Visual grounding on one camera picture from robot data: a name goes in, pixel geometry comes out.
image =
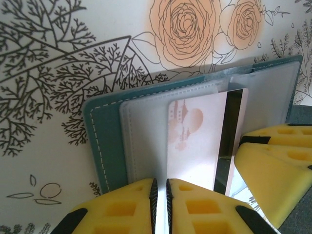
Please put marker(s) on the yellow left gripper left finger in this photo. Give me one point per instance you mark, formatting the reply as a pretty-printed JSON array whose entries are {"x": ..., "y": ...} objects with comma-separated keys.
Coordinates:
[{"x": 117, "y": 214}]

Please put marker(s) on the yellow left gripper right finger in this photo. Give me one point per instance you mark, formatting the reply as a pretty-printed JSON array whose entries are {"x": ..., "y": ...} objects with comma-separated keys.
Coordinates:
[{"x": 209, "y": 214}]

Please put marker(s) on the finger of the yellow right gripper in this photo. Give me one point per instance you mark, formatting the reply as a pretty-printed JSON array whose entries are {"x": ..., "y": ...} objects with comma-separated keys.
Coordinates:
[
  {"x": 268, "y": 180},
  {"x": 287, "y": 135}
]

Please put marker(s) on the pink castle print credit card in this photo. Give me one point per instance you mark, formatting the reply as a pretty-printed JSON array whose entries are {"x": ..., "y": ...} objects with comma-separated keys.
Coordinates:
[{"x": 195, "y": 156}]

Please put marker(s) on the teal leather card holder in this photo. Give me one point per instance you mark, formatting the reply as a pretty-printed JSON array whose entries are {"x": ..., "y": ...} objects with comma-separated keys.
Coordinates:
[{"x": 109, "y": 136}]

